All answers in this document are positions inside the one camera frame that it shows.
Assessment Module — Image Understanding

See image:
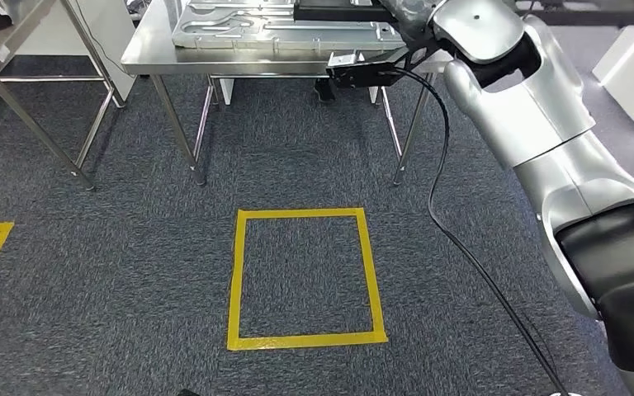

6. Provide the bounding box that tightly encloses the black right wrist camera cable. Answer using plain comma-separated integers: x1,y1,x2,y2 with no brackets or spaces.
388,66,572,396

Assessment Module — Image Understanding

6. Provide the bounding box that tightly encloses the stainless steel workbench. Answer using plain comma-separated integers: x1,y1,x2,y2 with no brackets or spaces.
121,0,456,188

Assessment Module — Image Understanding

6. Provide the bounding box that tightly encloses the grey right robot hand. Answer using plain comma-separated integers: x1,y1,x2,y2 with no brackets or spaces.
378,0,444,40

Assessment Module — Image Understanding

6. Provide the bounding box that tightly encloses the grooved aluminium jig plate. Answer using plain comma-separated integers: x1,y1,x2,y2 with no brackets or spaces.
170,0,410,54

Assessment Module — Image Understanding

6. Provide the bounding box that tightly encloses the stainless steel table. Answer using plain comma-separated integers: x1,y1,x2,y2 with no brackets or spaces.
0,0,128,192

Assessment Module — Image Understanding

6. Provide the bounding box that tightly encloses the dark metal frame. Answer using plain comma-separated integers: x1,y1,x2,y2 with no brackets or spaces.
513,0,634,28

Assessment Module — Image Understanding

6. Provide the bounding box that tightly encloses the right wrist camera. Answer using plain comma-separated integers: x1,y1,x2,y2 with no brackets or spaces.
324,46,433,90

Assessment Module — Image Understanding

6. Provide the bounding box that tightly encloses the yellow floor tape square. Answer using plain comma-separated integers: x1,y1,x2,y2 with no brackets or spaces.
225,206,390,352

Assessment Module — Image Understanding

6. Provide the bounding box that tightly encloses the black plastic frame part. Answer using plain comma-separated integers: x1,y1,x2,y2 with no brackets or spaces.
293,0,401,25

